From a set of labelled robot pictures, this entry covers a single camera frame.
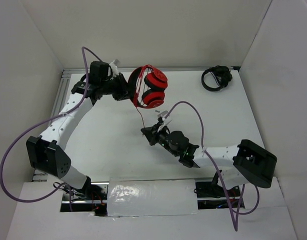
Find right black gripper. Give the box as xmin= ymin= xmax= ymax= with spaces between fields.
xmin=141 ymin=121 xmax=180 ymax=157

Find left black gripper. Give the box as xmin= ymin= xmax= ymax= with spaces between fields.
xmin=100 ymin=72 xmax=139 ymax=101

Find red black headphones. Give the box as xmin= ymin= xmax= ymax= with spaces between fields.
xmin=128 ymin=64 xmax=168 ymax=109

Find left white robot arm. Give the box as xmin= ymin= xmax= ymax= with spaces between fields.
xmin=26 ymin=59 xmax=129 ymax=200

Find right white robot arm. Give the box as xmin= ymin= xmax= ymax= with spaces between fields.
xmin=140 ymin=124 xmax=277 ymax=196

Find black headphones in corner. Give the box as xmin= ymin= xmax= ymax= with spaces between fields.
xmin=201 ymin=65 xmax=233 ymax=92

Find white taped cover sheet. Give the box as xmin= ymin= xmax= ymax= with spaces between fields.
xmin=107 ymin=179 xmax=198 ymax=217

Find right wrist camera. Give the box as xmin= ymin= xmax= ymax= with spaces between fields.
xmin=157 ymin=110 xmax=172 ymax=132

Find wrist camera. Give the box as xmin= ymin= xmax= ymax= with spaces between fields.
xmin=157 ymin=110 xmax=172 ymax=132
xmin=109 ymin=59 xmax=120 ymax=78

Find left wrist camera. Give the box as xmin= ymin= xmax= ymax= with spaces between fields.
xmin=109 ymin=59 xmax=120 ymax=78

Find aluminium table frame rail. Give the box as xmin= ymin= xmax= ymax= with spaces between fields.
xmin=60 ymin=65 xmax=241 ymax=76

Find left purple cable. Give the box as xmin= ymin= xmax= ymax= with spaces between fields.
xmin=0 ymin=46 xmax=104 ymax=213

